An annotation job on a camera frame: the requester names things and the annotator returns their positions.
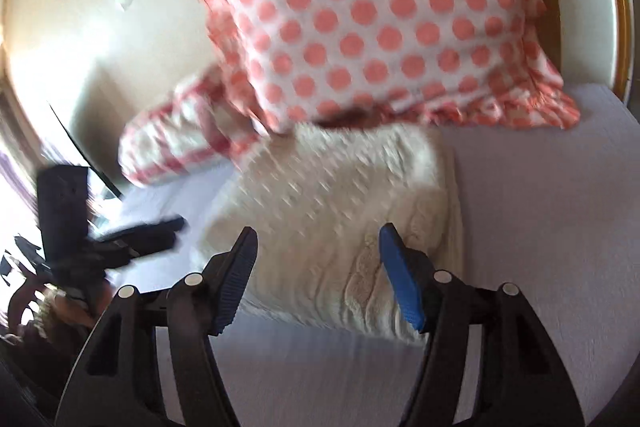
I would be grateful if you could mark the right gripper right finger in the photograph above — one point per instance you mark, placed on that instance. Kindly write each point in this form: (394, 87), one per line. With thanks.
(521, 380)

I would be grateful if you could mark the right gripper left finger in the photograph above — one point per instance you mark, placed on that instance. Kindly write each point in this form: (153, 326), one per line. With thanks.
(149, 361)

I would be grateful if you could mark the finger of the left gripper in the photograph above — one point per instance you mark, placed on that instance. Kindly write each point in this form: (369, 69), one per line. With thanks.
(147, 239)

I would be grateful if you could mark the beige cable-knit sweater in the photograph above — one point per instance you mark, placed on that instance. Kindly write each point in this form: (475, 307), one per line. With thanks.
(317, 199)

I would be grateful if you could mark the person's left hand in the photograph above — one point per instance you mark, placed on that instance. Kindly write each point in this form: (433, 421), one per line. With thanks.
(62, 321)

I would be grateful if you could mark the red white checked pillow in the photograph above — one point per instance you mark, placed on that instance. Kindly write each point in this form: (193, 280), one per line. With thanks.
(195, 126)

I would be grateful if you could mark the pink polka dot pillow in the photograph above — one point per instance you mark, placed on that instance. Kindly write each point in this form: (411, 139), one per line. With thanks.
(459, 61)

